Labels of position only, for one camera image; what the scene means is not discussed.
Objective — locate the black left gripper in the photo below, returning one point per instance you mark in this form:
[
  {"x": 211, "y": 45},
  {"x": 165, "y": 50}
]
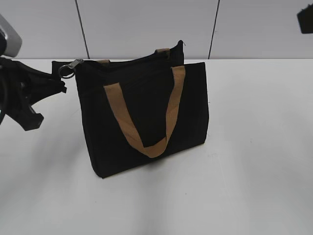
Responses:
[{"x": 16, "y": 89}]

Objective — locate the metal zipper pull with ring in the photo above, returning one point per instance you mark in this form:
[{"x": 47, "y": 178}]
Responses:
[{"x": 68, "y": 71}]

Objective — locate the black canvas tote bag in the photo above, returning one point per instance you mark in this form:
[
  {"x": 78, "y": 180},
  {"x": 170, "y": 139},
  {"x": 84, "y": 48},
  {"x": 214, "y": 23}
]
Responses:
[{"x": 136, "y": 112}]

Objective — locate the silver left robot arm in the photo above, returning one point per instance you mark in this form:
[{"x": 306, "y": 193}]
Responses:
[{"x": 10, "y": 45}]

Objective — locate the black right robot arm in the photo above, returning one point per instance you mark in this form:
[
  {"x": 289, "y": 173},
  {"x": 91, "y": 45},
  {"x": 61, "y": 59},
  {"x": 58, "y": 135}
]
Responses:
[{"x": 305, "y": 19}]

